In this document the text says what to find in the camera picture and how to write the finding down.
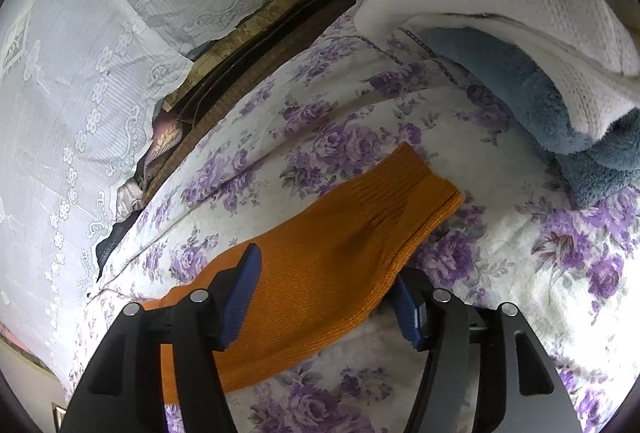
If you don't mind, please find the blue fleece blanket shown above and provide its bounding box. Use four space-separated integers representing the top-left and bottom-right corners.
425 28 639 208

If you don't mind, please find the grey white cloth bundle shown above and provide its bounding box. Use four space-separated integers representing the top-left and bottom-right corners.
115 178 143 223

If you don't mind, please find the purple floral bed sheet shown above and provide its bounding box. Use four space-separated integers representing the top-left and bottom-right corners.
67 14 639 432

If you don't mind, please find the white lace curtain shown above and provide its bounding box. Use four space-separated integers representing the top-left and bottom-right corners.
1 0 268 387

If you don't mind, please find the white knit blanket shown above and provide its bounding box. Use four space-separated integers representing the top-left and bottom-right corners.
355 0 639 141

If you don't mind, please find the pink patterned cloth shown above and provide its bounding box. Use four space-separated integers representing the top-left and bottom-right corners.
134 115 183 190

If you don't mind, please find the brown wooden bed frame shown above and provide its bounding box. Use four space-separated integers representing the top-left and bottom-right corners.
142 0 355 204

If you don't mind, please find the dark cloth beside bed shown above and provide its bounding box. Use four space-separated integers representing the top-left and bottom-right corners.
96 210 142 279

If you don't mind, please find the orange knit sweater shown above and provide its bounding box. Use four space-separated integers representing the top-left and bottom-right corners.
142 140 466 406

